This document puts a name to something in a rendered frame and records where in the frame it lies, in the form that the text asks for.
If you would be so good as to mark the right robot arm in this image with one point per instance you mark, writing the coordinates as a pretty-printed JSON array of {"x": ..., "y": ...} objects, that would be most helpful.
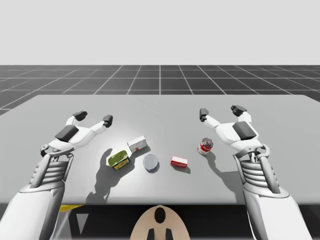
[{"x": 275, "y": 212}]

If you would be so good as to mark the red and white can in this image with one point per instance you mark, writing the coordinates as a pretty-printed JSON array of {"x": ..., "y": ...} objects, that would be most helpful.
[{"x": 205, "y": 146}]

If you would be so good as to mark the blue flat can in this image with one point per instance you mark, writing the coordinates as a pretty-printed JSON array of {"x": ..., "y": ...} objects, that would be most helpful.
[{"x": 150, "y": 163}]

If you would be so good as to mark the tan robot part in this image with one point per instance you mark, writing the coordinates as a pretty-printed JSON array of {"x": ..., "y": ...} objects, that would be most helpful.
[{"x": 160, "y": 225}]

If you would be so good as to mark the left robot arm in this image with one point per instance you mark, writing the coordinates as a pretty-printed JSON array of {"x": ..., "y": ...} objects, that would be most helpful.
[{"x": 32, "y": 207}]

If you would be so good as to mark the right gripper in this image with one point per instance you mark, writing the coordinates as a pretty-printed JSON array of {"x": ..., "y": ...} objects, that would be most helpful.
[{"x": 227, "y": 135}]

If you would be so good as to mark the red and white carton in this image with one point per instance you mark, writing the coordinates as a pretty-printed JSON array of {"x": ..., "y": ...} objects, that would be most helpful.
[{"x": 137, "y": 143}]

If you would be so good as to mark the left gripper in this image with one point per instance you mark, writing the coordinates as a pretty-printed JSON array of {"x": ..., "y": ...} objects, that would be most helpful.
[{"x": 80, "y": 136}]

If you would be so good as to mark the green and blue rectangular can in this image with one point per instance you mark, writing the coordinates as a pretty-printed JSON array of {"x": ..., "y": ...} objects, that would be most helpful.
[{"x": 117, "y": 158}]

